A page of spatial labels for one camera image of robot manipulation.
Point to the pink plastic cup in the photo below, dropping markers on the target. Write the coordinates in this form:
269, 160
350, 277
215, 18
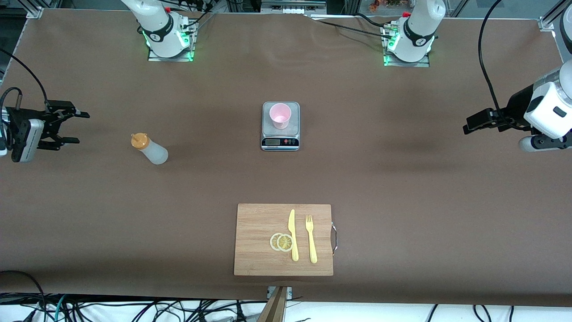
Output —
280, 115

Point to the yellow plastic knife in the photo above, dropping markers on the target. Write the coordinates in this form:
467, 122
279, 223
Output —
293, 241

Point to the small metal bracket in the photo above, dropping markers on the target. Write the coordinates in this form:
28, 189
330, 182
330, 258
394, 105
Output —
289, 291

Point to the white power strip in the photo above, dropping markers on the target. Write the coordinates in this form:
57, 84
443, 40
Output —
290, 10

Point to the yellow plastic fork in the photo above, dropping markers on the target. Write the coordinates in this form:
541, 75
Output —
312, 243

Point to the wooden post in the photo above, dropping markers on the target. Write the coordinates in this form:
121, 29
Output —
275, 311

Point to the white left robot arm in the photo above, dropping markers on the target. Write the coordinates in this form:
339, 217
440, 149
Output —
547, 112

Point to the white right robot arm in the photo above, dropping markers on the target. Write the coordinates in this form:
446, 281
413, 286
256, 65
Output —
161, 31

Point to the wooden cutting board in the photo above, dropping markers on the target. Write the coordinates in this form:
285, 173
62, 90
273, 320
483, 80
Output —
257, 241

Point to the brown table cover sheet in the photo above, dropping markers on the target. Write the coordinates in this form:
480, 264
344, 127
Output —
134, 232

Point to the lemon slice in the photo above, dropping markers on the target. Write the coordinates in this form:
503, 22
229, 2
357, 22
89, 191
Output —
285, 243
273, 241

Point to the translucent sauce bottle orange cap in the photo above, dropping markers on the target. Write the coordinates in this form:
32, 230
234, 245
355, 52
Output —
152, 151

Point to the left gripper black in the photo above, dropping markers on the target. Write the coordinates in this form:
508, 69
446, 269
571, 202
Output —
518, 107

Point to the silver digital kitchen scale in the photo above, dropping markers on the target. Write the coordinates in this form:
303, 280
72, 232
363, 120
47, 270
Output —
280, 136

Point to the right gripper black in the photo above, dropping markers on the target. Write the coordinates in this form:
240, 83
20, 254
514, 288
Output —
14, 116

